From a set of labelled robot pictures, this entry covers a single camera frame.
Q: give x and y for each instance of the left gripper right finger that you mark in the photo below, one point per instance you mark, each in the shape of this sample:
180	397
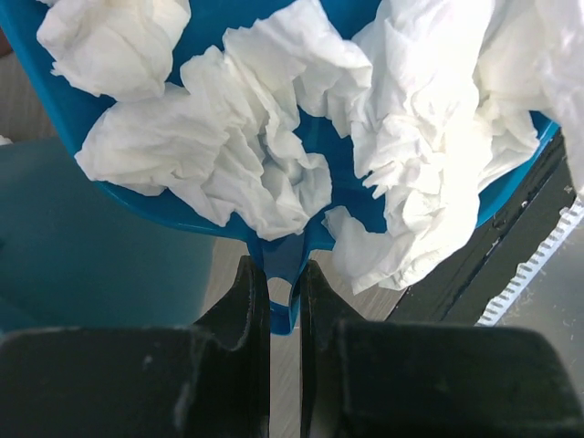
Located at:
362	378

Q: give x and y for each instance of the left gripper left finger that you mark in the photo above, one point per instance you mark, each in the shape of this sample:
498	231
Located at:
209	379

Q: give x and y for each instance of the teal trash bin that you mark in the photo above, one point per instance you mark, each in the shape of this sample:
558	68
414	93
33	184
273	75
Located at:
72	256

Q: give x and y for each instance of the paper scrap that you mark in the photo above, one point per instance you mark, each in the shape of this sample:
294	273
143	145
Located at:
120	49
427	138
224	141
532	60

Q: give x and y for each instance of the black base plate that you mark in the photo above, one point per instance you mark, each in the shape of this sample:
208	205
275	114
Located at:
459	289

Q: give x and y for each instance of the white slotted cable duct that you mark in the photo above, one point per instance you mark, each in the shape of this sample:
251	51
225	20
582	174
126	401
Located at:
569	220

